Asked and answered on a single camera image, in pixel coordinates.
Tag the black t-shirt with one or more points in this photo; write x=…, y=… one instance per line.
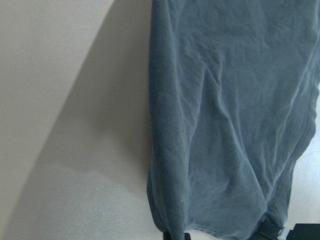
x=233, y=89

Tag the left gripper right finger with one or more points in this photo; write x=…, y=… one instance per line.
x=268, y=229

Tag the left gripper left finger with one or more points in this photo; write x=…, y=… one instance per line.
x=176, y=236

